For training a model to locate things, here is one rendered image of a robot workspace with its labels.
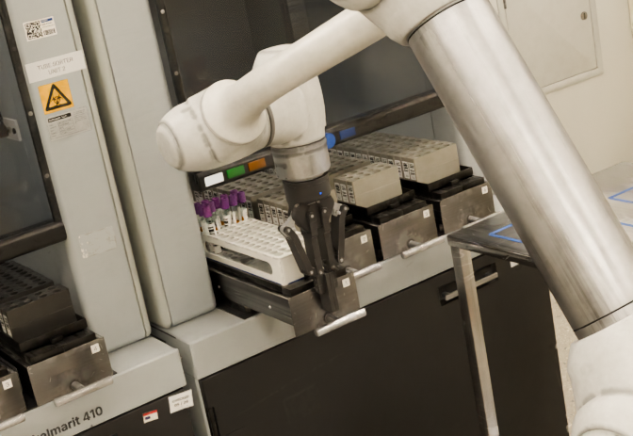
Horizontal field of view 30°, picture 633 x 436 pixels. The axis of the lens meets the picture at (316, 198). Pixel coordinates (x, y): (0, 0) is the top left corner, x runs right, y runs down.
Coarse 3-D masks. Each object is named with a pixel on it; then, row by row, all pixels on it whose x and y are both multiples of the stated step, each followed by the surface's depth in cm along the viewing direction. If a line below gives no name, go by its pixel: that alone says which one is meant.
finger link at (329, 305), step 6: (324, 276) 194; (324, 282) 195; (330, 282) 195; (330, 288) 195; (324, 294) 196; (330, 294) 195; (324, 300) 197; (330, 300) 195; (324, 306) 198; (330, 306) 196; (330, 312) 197
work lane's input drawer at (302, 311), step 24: (216, 264) 216; (216, 288) 217; (240, 288) 208; (264, 288) 202; (288, 288) 196; (312, 288) 197; (336, 288) 200; (264, 312) 203; (288, 312) 196; (312, 312) 197; (336, 312) 200; (360, 312) 198
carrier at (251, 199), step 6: (270, 186) 234; (276, 186) 234; (282, 186) 234; (258, 192) 232; (264, 192) 232; (270, 192) 233; (246, 198) 232; (252, 198) 231; (252, 204) 231; (252, 210) 231; (258, 210) 232; (252, 216) 232; (258, 216) 232
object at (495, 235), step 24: (624, 168) 224; (624, 192) 210; (504, 216) 210; (624, 216) 198; (456, 240) 204; (480, 240) 200; (504, 240) 198; (456, 264) 206; (528, 264) 190; (480, 336) 210; (480, 360) 211; (480, 384) 212; (480, 408) 214; (480, 432) 216
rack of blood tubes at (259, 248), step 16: (240, 224) 220; (256, 224) 218; (272, 224) 215; (208, 240) 217; (224, 240) 212; (240, 240) 210; (256, 240) 209; (272, 240) 207; (208, 256) 219; (224, 256) 215; (240, 256) 213; (256, 256) 203; (272, 256) 198; (288, 256) 197; (256, 272) 205; (272, 272) 200; (288, 272) 198
